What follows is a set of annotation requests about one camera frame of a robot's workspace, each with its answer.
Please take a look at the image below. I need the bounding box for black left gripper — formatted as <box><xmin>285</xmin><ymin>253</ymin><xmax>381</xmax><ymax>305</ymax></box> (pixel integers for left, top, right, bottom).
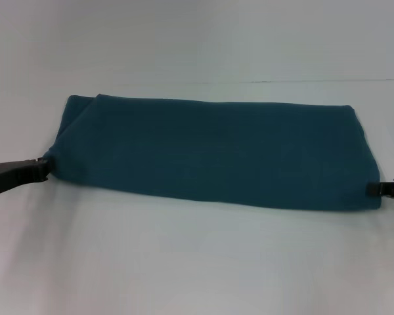
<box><xmin>0</xmin><ymin>157</ymin><xmax>52</xmax><ymax>200</ymax></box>

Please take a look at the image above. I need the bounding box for teal blue t-shirt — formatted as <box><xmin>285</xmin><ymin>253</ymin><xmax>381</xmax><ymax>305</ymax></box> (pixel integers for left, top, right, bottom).
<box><xmin>44</xmin><ymin>93</ymin><xmax>382</xmax><ymax>211</ymax></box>

